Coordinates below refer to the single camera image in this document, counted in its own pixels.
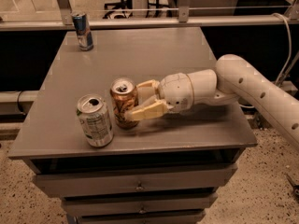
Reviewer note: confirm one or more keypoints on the metal railing frame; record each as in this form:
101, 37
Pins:
30, 15

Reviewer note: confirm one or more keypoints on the middle grey drawer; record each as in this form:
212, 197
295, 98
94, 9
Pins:
139, 205

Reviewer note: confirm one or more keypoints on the white green 7up can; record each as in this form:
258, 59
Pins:
93, 115

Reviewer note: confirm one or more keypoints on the bottom grey drawer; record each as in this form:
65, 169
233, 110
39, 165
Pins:
178, 217

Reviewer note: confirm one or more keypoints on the grey drawer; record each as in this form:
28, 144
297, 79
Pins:
178, 217
135, 180
139, 205

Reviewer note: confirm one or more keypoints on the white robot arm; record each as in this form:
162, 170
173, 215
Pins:
232, 78

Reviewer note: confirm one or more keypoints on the top grey drawer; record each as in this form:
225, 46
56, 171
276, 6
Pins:
135, 180

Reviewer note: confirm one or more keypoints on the orange soda can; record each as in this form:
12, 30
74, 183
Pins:
124, 98

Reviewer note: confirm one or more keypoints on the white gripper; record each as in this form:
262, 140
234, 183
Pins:
176, 90

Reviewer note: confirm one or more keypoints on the grey drawer cabinet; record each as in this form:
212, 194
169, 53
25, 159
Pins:
51, 140

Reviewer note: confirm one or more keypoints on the black office chair base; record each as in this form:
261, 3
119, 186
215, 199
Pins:
123, 9

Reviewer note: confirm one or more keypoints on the blue silver energy drink can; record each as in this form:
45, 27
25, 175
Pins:
83, 31

